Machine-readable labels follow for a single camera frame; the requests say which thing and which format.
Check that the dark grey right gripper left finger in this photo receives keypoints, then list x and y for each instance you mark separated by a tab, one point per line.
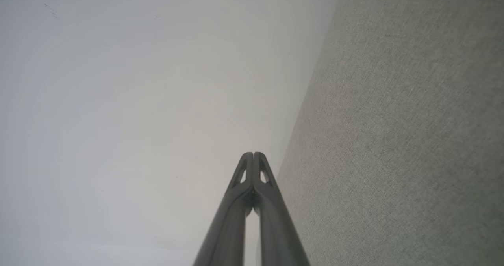
228	226

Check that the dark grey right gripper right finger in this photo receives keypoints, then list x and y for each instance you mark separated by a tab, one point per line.
277	226

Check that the grey fabric sofa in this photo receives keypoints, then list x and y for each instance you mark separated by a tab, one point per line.
393	140

